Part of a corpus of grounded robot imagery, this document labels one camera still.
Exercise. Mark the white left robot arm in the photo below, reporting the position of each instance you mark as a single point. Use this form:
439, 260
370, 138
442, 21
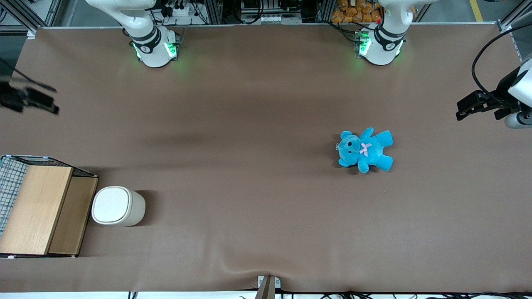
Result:
380, 47

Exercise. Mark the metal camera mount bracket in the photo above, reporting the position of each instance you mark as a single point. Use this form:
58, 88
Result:
268, 286

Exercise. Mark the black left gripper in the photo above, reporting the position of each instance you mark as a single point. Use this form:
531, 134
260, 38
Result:
501, 94

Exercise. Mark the bag of orange items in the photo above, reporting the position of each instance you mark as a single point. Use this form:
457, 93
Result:
357, 10

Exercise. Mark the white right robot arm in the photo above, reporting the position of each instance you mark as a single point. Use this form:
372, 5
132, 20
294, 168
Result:
151, 50

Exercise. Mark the white terminal block row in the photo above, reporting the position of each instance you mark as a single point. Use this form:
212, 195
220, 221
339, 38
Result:
272, 19

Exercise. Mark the blue teddy bear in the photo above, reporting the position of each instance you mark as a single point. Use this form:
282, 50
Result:
363, 150

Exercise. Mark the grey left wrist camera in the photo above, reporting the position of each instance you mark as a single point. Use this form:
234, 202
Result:
518, 119

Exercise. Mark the brown table cover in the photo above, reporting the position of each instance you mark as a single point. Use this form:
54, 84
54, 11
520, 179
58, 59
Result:
257, 174

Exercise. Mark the white lidded trash can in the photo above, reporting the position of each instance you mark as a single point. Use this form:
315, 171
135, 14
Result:
118, 206

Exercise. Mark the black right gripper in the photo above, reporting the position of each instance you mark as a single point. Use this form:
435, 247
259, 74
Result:
9, 99

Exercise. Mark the white power strip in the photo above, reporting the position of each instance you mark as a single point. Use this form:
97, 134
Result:
178, 10

